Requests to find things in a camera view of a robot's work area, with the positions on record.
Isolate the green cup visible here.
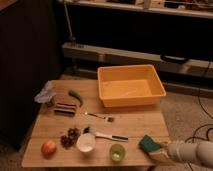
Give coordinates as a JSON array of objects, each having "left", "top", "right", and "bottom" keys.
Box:
[{"left": 109, "top": 144, "right": 126, "bottom": 162}]

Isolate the white bowl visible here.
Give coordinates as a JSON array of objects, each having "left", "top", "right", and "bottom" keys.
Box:
[{"left": 76, "top": 133, "right": 96, "bottom": 153}]

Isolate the small metal fork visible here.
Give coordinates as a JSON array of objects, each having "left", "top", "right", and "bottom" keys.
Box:
[{"left": 84, "top": 112, "right": 114, "bottom": 122}]

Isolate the black floor cable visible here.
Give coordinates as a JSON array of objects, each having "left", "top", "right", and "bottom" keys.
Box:
[{"left": 184, "top": 96, "right": 213, "bottom": 144}]

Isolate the dark grape bunch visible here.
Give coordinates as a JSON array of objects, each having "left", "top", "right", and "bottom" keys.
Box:
[{"left": 60, "top": 127, "right": 81, "bottom": 148}]

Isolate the metal stand pole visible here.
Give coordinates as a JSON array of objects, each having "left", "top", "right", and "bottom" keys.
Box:
[{"left": 63, "top": 0, "right": 76, "bottom": 46}]

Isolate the orange plastic tub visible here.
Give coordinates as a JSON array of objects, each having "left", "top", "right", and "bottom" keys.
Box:
[{"left": 98, "top": 64, "right": 166, "bottom": 107}]

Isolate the red apple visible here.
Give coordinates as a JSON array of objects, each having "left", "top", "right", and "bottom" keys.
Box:
[{"left": 41, "top": 140, "right": 57, "bottom": 156}]

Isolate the dark rectangular box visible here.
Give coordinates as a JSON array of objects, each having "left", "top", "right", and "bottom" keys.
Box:
[{"left": 54, "top": 103, "right": 77, "bottom": 117}]

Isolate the green chili pepper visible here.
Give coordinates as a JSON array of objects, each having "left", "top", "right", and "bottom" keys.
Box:
[{"left": 68, "top": 90, "right": 83, "bottom": 107}]

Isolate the grey metal shelf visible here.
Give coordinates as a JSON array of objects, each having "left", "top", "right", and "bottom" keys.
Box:
[{"left": 62, "top": 42, "right": 213, "bottom": 79}]

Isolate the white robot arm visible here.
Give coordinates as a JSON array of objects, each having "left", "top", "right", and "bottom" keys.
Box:
[{"left": 149, "top": 141, "right": 213, "bottom": 168}]

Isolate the green sponge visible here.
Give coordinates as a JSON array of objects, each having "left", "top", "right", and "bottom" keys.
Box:
[{"left": 138, "top": 135, "right": 161, "bottom": 153}]

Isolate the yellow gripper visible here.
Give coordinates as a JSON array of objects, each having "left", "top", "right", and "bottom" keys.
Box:
[{"left": 149, "top": 142, "right": 171, "bottom": 164}]

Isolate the crumpled grey cloth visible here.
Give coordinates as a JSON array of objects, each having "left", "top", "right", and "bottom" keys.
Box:
[{"left": 34, "top": 81, "right": 56, "bottom": 105}]

